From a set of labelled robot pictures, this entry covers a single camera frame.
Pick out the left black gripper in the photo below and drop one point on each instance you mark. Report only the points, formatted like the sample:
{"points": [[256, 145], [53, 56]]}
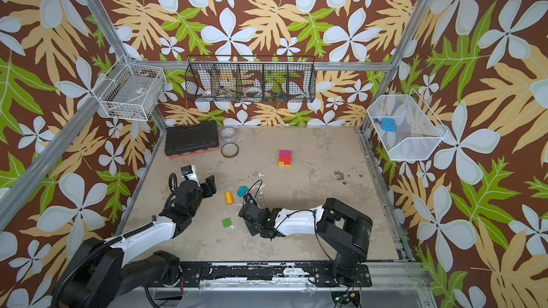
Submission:
{"points": [[209, 187]]}

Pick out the black tool case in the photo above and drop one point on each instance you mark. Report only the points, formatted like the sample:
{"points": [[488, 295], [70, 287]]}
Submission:
{"points": [[188, 139]]}

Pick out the white mesh basket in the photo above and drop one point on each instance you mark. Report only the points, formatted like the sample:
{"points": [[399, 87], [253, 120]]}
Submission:
{"points": [[419, 129]]}

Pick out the green square block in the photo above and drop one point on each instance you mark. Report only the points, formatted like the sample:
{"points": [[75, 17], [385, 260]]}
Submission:
{"points": [[227, 223]]}

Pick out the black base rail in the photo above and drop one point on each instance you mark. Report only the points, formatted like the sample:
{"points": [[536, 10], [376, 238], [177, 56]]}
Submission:
{"points": [[317, 274]]}

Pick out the orange supermarket block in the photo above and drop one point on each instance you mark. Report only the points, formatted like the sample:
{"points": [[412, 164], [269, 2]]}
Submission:
{"points": [[229, 198]]}

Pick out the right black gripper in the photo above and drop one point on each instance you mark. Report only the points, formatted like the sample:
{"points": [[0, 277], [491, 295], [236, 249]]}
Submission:
{"points": [[252, 212]]}

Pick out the blue object in basket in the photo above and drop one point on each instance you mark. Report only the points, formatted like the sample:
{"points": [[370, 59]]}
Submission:
{"points": [[388, 124]]}

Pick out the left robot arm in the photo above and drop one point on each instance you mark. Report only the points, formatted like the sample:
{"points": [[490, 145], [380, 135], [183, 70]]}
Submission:
{"points": [[102, 270]]}

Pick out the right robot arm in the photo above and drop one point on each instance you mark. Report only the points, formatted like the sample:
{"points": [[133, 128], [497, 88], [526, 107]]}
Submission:
{"points": [[345, 229]]}

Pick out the black wire basket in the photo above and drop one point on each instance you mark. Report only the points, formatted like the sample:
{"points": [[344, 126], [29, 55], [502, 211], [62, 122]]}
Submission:
{"points": [[256, 79]]}

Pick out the white wire basket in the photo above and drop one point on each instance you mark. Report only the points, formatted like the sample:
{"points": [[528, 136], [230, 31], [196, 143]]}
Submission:
{"points": [[130, 90]]}

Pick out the clear plastic cup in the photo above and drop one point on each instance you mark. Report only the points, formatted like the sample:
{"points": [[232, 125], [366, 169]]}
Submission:
{"points": [[228, 135]]}

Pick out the teal block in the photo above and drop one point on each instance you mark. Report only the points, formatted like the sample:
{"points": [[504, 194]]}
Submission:
{"points": [[242, 191]]}

